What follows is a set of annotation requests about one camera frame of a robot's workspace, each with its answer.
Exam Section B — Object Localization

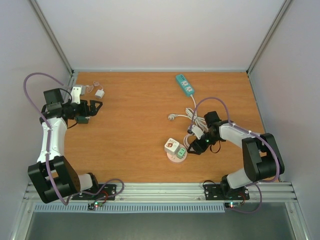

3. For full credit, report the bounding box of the dark green dragon cube adapter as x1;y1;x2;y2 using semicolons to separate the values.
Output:
74;115;90;124

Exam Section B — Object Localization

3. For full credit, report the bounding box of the white cube adapter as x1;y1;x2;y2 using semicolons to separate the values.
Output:
164;137;180;155

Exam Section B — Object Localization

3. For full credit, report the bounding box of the pink round power socket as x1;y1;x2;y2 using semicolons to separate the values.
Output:
166;152;188;164

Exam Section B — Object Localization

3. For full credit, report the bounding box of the teal power strip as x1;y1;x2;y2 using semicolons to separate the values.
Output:
175;74;195;97

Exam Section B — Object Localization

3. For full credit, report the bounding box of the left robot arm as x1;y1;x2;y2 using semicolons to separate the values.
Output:
27;86;103;204

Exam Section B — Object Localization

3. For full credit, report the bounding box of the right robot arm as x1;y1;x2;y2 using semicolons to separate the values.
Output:
187;111;285;199

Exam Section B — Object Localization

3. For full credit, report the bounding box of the light green plug adapter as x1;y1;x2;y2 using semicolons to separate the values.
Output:
176;147;187;159

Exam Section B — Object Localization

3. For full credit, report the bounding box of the right controller board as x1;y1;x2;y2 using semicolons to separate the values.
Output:
224;201;244;209

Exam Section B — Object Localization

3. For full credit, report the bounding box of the controller board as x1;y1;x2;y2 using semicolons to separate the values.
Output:
87;201;104;211
224;201;244;209

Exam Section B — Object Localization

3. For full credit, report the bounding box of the left controller board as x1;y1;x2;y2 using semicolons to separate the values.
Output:
87;201;104;211

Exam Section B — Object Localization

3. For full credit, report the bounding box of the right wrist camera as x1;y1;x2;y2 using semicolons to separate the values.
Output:
187;124;205;140

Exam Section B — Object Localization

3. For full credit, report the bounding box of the white power strip cord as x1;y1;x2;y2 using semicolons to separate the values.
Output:
167;94;208;131

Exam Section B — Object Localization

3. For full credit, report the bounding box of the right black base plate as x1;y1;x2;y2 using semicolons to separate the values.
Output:
202;182;250;201

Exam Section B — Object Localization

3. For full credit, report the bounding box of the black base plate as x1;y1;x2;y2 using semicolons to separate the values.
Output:
202;182;250;201
70;184;117;201

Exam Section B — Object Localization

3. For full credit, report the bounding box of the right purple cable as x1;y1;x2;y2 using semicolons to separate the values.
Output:
189;97;281;214

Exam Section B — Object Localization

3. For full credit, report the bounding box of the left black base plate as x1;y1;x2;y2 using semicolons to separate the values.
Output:
70;184;117;201

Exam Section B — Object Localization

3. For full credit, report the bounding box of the aluminium frame rail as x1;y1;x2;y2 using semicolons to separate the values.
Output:
23;181;297;203

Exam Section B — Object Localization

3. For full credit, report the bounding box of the grey slotted cable duct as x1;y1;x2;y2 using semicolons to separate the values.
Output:
33;202;225;214

